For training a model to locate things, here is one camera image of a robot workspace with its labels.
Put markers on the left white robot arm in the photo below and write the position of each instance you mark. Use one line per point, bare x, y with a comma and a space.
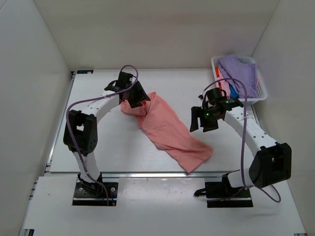
81, 135

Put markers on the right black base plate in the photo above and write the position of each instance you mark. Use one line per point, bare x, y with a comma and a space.
218, 196

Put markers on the white plastic basket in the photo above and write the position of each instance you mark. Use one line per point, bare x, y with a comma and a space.
261, 91

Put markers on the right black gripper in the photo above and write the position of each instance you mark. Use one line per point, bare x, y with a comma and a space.
196, 113

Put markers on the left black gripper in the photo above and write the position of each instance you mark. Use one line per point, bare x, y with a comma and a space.
141, 96

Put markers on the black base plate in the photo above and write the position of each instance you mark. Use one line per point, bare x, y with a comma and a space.
218, 196
85, 196

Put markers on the light pink t shirt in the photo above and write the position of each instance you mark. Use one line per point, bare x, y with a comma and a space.
225, 86

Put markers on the purple t shirt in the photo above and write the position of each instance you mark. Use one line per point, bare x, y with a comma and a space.
231, 67

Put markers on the salmon pink t shirt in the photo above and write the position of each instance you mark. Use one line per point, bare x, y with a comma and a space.
167, 132

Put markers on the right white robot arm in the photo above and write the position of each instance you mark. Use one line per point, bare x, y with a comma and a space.
271, 160

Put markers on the black corner label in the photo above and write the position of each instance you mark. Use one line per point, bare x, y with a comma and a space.
84, 71

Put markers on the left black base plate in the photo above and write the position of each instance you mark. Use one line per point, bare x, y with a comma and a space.
85, 196

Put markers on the blue t shirt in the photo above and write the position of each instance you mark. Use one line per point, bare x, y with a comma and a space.
233, 93

